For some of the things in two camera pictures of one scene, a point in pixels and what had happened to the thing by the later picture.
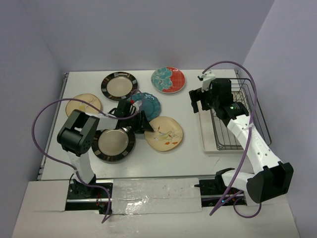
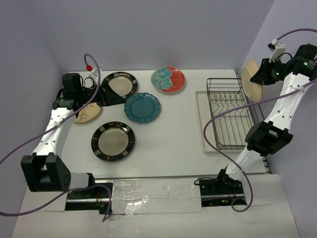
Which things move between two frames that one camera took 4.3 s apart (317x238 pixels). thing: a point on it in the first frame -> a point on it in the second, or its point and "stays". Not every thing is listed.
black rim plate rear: [119, 86] stays
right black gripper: [194, 97] -> [262, 76]
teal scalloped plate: [150, 105] stays
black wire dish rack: [242, 93] stays
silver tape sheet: [155, 196] stays
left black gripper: [142, 125] -> [108, 97]
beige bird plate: [167, 134] -> [253, 90]
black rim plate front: [113, 145] stays
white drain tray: [217, 137] stays
